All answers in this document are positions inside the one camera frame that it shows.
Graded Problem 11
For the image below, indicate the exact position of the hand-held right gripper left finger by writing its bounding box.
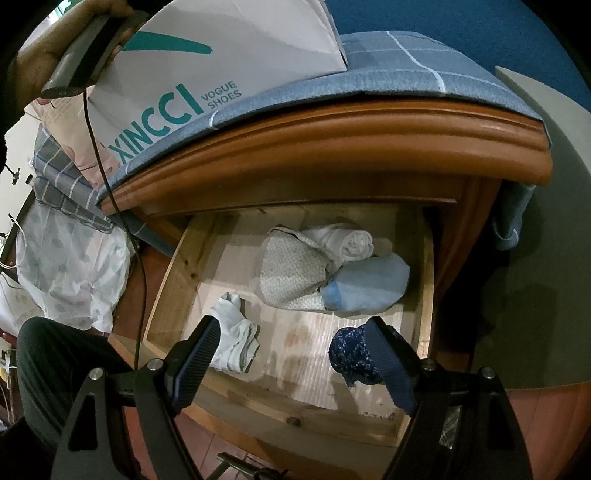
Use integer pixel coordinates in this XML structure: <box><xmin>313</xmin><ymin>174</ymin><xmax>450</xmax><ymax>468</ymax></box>
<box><xmin>50</xmin><ymin>315</ymin><xmax>221</xmax><ymax>480</ymax></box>

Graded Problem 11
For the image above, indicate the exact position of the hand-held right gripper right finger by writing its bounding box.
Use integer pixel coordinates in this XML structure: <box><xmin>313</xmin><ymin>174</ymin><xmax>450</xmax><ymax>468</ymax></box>
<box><xmin>365</xmin><ymin>316</ymin><xmax>539</xmax><ymax>480</ymax></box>

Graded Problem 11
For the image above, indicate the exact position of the navy patterned underwear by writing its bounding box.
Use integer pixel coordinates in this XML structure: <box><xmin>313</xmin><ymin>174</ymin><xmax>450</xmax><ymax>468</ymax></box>
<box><xmin>329</xmin><ymin>324</ymin><xmax>386</xmax><ymax>387</ymax></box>

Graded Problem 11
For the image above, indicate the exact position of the white underwear with grey trim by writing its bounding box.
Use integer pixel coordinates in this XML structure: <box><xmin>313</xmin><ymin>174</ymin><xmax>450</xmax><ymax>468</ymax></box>
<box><xmin>208</xmin><ymin>293</ymin><xmax>260</xmax><ymax>374</ymax></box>

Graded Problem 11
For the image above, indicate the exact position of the light blue underwear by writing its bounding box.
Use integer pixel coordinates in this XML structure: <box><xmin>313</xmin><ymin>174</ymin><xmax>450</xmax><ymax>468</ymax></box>
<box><xmin>320</xmin><ymin>252</ymin><xmax>411</xmax><ymax>315</ymax></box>

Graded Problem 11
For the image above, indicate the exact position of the wooden drawer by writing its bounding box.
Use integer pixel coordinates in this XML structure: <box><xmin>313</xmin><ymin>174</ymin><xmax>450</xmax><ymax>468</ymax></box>
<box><xmin>107</xmin><ymin>203</ymin><xmax>439</xmax><ymax>448</ymax></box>

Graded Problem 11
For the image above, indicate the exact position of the beige honeycomb print underwear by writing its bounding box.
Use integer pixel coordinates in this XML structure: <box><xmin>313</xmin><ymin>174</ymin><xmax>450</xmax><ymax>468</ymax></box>
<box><xmin>259</xmin><ymin>226</ymin><xmax>340</xmax><ymax>311</ymax></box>

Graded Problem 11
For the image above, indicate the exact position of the white shoe box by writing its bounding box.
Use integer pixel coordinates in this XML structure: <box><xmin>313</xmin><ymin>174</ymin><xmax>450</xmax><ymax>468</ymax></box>
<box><xmin>85</xmin><ymin>0</ymin><xmax>349</xmax><ymax>162</ymax></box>

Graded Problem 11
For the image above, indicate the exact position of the person's left hand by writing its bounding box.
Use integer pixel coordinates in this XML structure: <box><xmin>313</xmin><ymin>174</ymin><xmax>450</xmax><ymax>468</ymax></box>
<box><xmin>9</xmin><ymin>0</ymin><xmax>136</xmax><ymax>100</ymax></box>

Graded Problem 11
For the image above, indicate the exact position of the grey plaid bedding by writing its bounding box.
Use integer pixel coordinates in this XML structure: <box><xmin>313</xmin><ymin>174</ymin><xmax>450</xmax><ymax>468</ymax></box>
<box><xmin>30</xmin><ymin>127</ymin><xmax>116</xmax><ymax>232</ymax></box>

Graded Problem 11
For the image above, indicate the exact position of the grey storage box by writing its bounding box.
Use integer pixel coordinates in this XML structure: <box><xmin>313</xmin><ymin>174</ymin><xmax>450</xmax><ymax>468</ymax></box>
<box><xmin>471</xmin><ymin>66</ymin><xmax>591</xmax><ymax>393</ymax></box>

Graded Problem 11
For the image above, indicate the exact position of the wooden nightstand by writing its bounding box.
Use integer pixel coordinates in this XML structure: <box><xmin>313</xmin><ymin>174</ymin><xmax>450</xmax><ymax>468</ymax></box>
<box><xmin>97</xmin><ymin>99</ymin><xmax>555</xmax><ymax>361</ymax></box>

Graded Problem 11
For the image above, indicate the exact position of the blue plaid cloth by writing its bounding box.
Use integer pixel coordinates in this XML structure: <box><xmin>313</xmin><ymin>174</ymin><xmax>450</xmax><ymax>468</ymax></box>
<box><xmin>95</xmin><ymin>31</ymin><xmax>552</xmax><ymax>252</ymax></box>

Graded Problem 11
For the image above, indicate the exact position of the blue foam mat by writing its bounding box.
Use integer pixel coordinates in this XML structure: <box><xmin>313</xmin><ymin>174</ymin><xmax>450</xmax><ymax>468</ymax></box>
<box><xmin>323</xmin><ymin>0</ymin><xmax>583</xmax><ymax>116</ymax></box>

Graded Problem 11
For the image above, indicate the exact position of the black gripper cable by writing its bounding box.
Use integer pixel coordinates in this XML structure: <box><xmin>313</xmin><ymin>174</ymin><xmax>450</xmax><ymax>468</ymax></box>
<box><xmin>81</xmin><ymin>90</ymin><xmax>148</xmax><ymax>372</ymax></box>

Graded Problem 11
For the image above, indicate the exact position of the metal drawer handle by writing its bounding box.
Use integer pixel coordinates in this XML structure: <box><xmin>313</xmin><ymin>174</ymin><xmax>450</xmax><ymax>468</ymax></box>
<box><xmin>217</xmin><ymin>452</ymin><xmax>282</xmax><ymax>480</ymax></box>

